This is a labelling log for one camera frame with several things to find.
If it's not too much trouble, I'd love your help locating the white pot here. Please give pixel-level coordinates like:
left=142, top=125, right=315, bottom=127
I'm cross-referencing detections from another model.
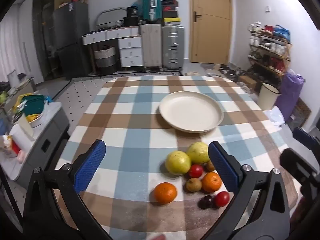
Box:
left=27, top=110, right=47, bottom=130

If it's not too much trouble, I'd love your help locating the pile of shoes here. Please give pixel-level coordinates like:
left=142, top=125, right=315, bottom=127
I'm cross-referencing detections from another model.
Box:
left=217, top=64, right=241, bottom=78

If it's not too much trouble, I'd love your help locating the cream round plate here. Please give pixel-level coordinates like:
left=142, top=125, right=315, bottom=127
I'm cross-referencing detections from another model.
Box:
left=159, top=91, right=225, bottom=133

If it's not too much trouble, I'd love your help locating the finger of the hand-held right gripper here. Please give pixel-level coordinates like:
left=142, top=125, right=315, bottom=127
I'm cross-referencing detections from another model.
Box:
left=293, top=127, right=320, bottom=152
left=279, top=147, right=320, bottom=199

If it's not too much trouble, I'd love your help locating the teal suitcase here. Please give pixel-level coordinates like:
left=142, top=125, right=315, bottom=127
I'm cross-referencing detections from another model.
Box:
left=142, top=0, right=162, bottom=22

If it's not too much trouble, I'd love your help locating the red tomato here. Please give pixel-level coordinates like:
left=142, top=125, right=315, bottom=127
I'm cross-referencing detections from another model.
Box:
left=214, top=191, right=230, bottom=208
left=188, top=164, right=204, bottom=179

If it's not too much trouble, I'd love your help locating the beige suitcase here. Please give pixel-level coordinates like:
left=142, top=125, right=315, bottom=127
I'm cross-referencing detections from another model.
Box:
left=140, top=24, right=163, bottom=68

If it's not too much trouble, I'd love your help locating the yellow shoe box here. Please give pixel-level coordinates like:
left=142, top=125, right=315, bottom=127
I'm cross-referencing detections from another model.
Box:
left=163, top=17, right=181, bottom=26

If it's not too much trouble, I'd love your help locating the brown doormat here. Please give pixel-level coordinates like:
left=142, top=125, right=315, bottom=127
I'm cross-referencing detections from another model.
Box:
left=290, top=97, right=312, bottom=131

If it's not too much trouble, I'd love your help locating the cream bucket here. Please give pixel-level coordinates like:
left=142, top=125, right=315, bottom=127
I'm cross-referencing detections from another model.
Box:
left=257, top=83, right=281, bottom=111

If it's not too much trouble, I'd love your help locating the white curtain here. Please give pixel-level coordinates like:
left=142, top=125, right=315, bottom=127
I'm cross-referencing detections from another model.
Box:
left=0, top=4, right=43, bottom=86

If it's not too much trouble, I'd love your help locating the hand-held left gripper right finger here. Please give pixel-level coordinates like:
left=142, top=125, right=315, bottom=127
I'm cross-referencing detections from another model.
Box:
left=200, top=141, right=292, bottom=240

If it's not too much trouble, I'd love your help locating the white plastic bag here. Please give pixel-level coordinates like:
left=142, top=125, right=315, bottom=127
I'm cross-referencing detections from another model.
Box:
left=265, top=106, right=286, bottom=126

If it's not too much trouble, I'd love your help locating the white desk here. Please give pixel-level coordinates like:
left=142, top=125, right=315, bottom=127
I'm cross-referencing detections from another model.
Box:
left=81, top=26, right=140, bottom=46

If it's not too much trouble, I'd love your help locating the white drawer cabinet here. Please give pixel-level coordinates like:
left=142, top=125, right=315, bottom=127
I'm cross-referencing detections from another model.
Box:
left=117, top=36, right=144, bottom=68

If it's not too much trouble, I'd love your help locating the dark glass cabinet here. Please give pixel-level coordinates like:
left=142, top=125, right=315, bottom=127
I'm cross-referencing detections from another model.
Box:
left=32, top=0, right=58, bottom=81

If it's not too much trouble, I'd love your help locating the purple bag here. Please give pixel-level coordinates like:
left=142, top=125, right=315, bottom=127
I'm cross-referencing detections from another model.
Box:
left=275, top=71, right=305, bottom=123

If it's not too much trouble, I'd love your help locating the grey metal frame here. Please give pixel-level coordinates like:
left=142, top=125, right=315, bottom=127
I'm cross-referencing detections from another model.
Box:
left=96, top=7, right=127, bottom=31

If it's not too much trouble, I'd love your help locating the yellow-green guava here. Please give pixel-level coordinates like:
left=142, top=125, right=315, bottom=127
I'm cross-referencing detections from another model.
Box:
left=165, top=151, right=192, bottom=176
left=187, top=142, right=210, bottom=165

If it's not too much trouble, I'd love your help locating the wooden shoe rack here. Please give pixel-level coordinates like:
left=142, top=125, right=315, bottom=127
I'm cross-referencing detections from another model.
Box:
left=247, top=22, right=292, bottom=81

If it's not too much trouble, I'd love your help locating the white paper roll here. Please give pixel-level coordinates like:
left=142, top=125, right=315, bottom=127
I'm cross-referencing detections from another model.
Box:
left=9, top=124, right=35, bottom=151

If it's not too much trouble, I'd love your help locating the dark purple plum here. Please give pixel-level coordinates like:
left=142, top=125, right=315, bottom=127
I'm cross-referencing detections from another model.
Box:
left=199, top=195, right=215, bottom=210

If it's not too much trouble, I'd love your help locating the checked tablecloth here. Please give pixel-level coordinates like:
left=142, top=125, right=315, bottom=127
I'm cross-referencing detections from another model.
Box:
left=54, top=75, right=300, bottom=240

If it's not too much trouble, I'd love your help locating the orange mandarin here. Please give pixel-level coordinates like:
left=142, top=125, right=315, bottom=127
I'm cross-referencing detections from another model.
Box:
left=201, top=172, right=222, bottom=193
left=154, top=182, right=178, bottom=204

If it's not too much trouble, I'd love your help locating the grey side cart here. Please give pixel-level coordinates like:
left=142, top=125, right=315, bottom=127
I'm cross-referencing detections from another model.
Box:
left=0, top=101, right=71, bottom=183

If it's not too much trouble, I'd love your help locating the woven laundry basket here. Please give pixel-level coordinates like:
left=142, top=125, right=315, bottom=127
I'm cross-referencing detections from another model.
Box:
left=94, top=46, right=117, bottom=68

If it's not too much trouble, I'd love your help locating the silver suitcase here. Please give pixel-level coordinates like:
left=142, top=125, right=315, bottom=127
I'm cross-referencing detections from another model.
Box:
left=162, top=25, right=185, bottom=70

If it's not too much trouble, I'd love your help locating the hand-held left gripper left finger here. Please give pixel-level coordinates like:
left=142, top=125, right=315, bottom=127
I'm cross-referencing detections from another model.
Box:
left=24, top=139, right=113, bottom=240

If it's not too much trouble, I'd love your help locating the grey refrigerator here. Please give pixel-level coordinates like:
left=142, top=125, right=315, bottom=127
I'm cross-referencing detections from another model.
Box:
left=52, top=2, right=92, bottom=79

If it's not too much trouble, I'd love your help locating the teal cloth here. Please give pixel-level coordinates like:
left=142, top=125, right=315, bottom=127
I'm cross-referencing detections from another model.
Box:
left=21, top=94, right=46, bottom=116

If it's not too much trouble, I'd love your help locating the wooden door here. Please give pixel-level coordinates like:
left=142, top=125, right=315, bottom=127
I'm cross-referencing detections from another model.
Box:
left=189, top=0, right=233, bottom=65

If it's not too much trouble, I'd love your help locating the small cardboard box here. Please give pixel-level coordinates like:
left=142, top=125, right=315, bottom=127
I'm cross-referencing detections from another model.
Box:
left=239, top=75, right=258, bottom=91

